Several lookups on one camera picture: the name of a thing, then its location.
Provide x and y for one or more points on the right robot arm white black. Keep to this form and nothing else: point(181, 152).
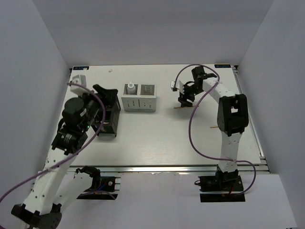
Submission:
point(232, 114)

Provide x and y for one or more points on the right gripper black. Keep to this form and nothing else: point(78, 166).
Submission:
point(183, 100)

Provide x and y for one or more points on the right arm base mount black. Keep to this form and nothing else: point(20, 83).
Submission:
point(212, 192)

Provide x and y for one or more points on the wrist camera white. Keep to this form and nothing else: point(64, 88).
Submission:
point(78, 80)
point(177, 86)

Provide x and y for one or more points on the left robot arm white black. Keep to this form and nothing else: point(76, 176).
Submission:
point(82, 119)

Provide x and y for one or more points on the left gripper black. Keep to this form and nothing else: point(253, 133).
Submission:
point(108, 96)

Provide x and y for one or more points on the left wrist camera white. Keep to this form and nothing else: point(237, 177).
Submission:
point(78, 80)

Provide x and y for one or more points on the black mesh organizer box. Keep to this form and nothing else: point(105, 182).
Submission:
point(112, 112)

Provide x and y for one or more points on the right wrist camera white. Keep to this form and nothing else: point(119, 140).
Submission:
point(177, 86)

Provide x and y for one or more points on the blue label sticker right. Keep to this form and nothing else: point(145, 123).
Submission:
point(222, 66)

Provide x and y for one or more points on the white spray bottle teal base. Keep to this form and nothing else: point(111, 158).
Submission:
point(131, 89)

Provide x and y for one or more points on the white slotted organizer box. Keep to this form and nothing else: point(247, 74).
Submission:
point(143, 101)

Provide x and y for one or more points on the blue label sticker left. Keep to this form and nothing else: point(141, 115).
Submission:
point(80, 68)

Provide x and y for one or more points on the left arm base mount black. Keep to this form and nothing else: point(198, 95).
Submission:
point(107, 188)

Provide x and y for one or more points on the blue label sticker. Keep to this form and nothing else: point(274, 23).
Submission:
point(80, 68)
point(222, 66)

